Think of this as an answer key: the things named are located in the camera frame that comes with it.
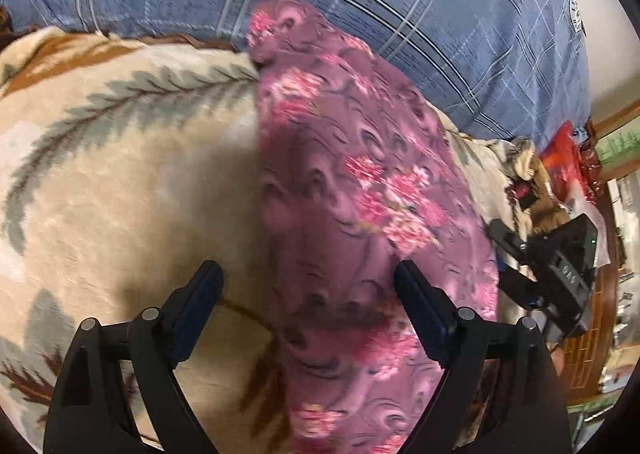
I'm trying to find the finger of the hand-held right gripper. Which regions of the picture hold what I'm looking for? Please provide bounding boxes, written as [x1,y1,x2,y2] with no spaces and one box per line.
[496,260,551,311]
[486,217,532,261]

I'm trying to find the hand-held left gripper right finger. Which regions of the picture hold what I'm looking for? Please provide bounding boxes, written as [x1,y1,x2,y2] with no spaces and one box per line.
[394,260,571,454]

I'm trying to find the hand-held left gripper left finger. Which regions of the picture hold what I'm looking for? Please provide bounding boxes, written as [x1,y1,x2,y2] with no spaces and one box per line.
[42,259,224,454]

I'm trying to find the purple floral garment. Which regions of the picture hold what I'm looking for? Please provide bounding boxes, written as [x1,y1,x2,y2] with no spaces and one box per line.
[247,0,501,454]

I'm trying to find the brown furry cloth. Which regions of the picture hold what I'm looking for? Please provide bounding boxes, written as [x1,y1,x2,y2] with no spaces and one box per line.
[492,134,573,241]

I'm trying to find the wooden cabinet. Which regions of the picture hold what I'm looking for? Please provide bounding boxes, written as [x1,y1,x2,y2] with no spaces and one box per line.
[557,119,640,405]

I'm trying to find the red plastic bag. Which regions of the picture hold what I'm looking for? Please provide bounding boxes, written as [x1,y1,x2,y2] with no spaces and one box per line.
[539,120,603,197]

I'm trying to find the beige leaf-print blanket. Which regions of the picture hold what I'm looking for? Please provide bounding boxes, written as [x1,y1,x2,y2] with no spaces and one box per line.
[0,24,531,454]

